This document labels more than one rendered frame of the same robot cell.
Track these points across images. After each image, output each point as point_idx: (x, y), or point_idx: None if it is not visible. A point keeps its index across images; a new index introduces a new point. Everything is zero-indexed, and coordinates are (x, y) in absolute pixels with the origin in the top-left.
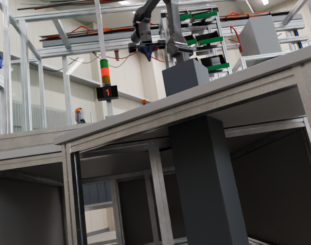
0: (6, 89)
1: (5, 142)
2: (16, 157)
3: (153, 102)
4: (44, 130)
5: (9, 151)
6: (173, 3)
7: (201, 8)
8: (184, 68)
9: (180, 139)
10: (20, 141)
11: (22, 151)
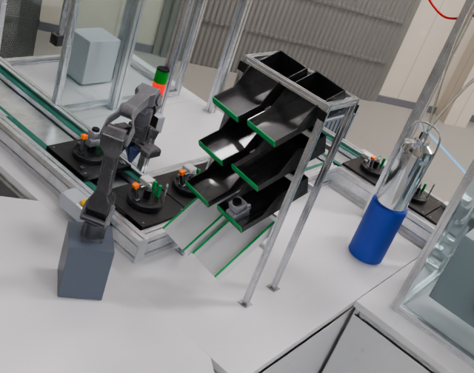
0: (68, 27)
1: (4, 135)
2: None
3: None
4: (30, 150)
5: None
6: (107, 157)
7: (301, 96)
8: (67, 246)
9: None
10: (13, 144)
11: None
